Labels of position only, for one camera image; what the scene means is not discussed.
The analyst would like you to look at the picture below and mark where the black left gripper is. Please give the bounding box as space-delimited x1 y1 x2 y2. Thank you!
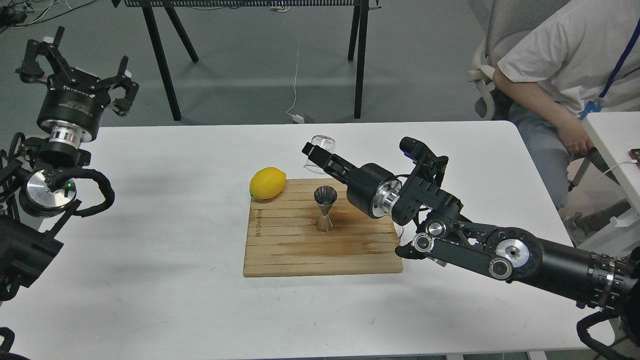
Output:
15 26 140 143

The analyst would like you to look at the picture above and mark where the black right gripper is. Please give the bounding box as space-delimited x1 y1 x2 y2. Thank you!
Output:
302 142 402 219

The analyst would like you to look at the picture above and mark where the steel double jigger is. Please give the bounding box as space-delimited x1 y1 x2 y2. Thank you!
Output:
313 186 338 232

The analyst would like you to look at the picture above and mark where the small clear glass cup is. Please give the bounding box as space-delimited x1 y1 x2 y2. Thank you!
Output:
303 134 337 174

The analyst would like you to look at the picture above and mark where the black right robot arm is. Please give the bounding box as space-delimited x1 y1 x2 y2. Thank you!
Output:
302 137 639 360

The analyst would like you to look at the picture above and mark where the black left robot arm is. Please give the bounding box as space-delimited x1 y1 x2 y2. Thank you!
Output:
0 26 139 303

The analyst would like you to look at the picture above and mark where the person's hand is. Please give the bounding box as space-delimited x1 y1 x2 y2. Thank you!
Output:
557 117 595 156

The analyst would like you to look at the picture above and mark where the yellow lemon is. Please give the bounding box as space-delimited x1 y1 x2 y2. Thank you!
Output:
249 167 287 200

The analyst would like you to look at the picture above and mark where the wooden cutting board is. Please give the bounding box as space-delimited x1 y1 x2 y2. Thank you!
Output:
243 178 403 278

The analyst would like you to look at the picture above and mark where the grey office chair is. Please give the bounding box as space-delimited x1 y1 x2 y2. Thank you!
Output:
466 0 568 121

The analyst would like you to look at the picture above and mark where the person in white shirt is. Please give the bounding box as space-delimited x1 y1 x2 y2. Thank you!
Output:
493 0 640 208

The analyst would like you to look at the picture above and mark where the white charging cable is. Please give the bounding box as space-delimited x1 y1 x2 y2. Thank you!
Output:
286 40 306 124

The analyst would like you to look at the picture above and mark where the black metal frame table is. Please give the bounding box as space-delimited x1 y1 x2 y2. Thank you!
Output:
113 0 381 122

